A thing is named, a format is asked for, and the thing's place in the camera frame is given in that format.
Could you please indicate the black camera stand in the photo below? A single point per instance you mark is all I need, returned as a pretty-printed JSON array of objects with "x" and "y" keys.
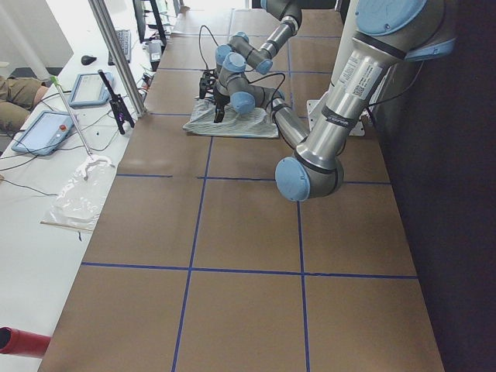
[{"x": 118, "y": 106}]

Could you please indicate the far blue teach pendant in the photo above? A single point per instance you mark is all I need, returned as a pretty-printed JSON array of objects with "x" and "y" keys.
[{"x": 89, "y": 90}]

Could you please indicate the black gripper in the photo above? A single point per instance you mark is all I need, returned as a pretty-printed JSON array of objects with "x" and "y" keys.
[
  {"x": 204, "y": 86},
  {"x": 222, "y": 104}
]

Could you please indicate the white rod with green tip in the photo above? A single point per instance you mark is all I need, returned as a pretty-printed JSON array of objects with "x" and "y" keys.
[{"x": 60, "y": 91}]

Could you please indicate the blue teach pendant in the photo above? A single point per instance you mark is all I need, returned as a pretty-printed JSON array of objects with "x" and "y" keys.
[
  {"x": 44, "y": 134},
  {"x": 89, "y": 90}
]

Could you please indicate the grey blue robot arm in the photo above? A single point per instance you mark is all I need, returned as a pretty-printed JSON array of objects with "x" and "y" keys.
[
  {"x": 385, "y": 33},
  {"x": 227, "y": 82}
]

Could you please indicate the aluminium frame post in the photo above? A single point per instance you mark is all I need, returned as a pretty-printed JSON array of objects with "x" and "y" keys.
[{"x": 107, "y": 30}]

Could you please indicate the black keyboard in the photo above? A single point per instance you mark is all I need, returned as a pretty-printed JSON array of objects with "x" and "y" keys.
[{"x": 124, "y": 38}]

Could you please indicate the red cylinder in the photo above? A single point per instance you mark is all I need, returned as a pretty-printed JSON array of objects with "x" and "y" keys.
[{"x": 22, "y": 343}]

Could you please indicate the black computer mouse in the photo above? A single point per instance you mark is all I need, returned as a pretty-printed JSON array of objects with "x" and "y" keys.
[{"x": 87, "y": 60}]

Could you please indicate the near blue teach pendant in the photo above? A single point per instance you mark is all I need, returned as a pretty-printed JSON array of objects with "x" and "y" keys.
[{"x": 44, "y": 134}]

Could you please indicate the clear plastic bag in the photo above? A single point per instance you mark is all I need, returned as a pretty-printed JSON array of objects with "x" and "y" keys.
[{"x": 79, "y": 203}]

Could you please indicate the navy white striped polo shirt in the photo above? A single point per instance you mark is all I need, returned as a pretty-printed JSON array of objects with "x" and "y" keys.
[{"x": 255, "y": 124}]

